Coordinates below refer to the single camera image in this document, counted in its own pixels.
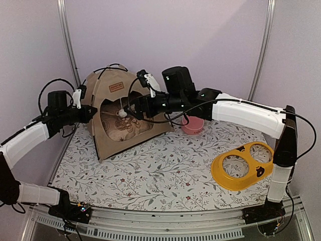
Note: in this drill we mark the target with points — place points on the yellow double bowl holder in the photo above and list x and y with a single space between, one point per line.
243 166

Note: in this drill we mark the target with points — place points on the aluminium frame post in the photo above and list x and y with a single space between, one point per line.
263 49
68 42

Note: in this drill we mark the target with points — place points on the white and brown pillow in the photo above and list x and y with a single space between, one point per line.
120 129

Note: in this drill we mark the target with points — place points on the pink round pet bowl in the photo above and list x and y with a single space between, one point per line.
192 125

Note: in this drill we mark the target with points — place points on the right aluminium frame post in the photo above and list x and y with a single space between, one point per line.
263 49

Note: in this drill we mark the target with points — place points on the left aluminium frame post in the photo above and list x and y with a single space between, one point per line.
68 42

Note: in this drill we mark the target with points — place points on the white pompom toy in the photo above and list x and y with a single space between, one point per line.
122 113

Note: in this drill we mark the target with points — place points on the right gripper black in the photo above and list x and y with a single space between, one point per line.
141 101

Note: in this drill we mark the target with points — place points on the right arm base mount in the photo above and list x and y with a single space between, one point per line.
265 212

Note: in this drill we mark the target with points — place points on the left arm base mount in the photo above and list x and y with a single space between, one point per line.
80 212

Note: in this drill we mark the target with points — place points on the floral table mat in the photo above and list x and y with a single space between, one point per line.
170 172

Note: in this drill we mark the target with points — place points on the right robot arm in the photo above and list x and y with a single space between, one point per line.
211 104

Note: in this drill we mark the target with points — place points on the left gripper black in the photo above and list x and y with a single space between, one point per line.
86 116

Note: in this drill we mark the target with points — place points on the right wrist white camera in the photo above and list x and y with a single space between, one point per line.
148 80

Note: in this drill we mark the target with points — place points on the black flexible tent pole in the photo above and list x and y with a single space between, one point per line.
116 66

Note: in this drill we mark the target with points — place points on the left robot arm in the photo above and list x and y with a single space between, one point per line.
58 114

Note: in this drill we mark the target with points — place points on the beige fabric pet tent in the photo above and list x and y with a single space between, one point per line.
109 89

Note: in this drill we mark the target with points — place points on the metal base rail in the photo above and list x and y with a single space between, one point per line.
224 224

